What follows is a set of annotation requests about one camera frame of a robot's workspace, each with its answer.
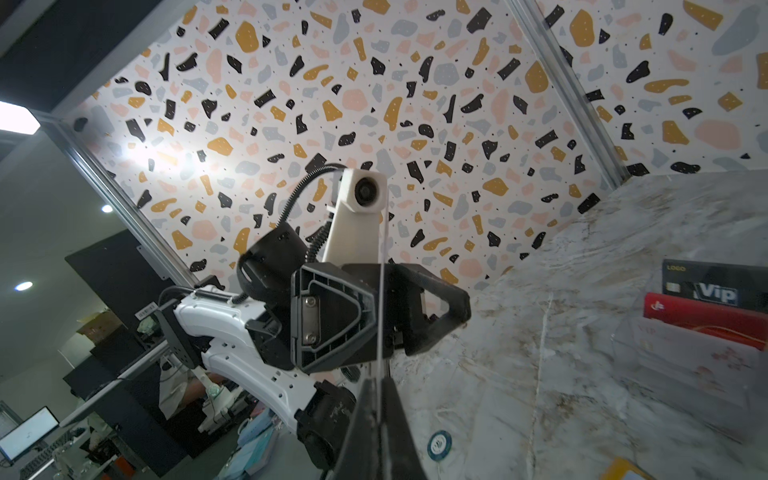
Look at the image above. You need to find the red card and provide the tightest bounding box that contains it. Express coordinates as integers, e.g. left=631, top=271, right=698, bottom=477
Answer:
left=643, top=292, right=767, bottom=351

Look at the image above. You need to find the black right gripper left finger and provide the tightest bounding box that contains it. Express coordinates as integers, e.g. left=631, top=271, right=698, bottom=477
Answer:
left=333, top=380, right=380, bottom=480

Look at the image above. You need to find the aluminium corner post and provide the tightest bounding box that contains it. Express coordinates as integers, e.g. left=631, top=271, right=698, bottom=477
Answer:
left=506, top=0, right=631, bottom=191
left=32, top=111, right=197, bottom=287

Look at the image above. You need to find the teal round token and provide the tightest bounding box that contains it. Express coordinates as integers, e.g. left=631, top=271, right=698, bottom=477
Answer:
left=427, top=430, right=453, bottom=462

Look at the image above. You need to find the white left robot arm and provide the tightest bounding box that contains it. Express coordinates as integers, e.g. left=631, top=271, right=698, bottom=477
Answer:
left=161, top=224, right=471, bottom=479

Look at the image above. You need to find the aluminium corner post right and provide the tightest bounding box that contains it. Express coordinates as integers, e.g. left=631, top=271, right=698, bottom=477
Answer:
left=506, top=0, right=631, bottom=191

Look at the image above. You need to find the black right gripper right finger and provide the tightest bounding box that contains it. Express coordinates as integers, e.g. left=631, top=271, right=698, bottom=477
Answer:
left=381, top=377, right=427, bottom=480

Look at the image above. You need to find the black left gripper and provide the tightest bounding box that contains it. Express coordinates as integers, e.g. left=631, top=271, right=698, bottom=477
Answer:
left=236, top=224, right=472, bottom=374

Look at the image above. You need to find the aluminium corner post left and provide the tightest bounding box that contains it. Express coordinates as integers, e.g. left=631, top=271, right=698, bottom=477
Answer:
left=32, top=111, right=197, bottom=287

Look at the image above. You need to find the clear acrylic card stand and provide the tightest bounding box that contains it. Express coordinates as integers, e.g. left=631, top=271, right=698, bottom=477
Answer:
left=611, top=314, right=767, bottom=447

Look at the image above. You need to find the computer monitor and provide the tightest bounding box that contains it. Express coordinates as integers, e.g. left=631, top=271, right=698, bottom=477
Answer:
left=1, top=407, right=59, bottom=463

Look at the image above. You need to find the yellow leather card holder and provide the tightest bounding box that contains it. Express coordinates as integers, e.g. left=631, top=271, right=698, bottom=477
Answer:
left=599, top=457, right=654, bottom=480

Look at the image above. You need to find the ceiling light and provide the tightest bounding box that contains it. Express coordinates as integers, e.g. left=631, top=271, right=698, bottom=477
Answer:
left=0, top=101, right=40, bottom=135

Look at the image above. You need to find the black VIP card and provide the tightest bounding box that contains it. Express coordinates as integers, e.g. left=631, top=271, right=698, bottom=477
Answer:
left=662, top=259, right=767, bottom=313

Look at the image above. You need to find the black corrugated cable conduit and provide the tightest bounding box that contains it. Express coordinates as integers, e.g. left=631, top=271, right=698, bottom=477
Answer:
left=274, top=161, right=349, bottom=262

